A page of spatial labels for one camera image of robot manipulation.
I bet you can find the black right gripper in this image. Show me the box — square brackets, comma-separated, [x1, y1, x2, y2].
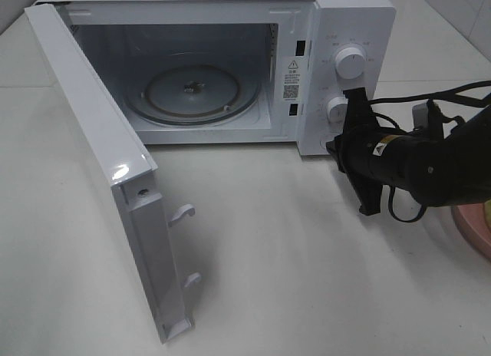
[325, 87, 407, 215]

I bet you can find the round white door button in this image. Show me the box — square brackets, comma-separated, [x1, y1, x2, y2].
[320, 133, 337, 150]

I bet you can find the pink round plate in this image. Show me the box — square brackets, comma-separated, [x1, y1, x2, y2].
[451, 203, 490, 265]

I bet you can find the white microwave door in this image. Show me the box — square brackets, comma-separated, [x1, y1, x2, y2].
[25, 4, 200, 343]

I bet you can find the sandwich with lettuce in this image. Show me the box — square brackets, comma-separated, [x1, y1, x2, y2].
[483, 200, 491, 231]

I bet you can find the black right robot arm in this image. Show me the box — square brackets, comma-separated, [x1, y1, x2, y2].
[326, 81, 490, 220]

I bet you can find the lower white timer knob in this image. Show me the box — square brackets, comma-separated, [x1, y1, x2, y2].
[326, 96, 348, 124]

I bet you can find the upper white power knob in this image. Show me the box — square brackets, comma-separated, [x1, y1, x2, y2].
[334, 45, 367, 80]

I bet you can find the white warning label sticker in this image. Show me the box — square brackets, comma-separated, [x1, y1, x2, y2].
[280, 56, 305, 103]

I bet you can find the glass microwave turntable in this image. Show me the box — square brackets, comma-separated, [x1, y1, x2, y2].
[124, 52, 262, 127]

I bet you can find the white microwave oven body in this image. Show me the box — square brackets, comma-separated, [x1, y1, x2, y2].
[33, 0, 396, 156]

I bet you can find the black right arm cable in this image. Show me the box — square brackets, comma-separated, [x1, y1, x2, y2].
[370, 79, 491, 223]

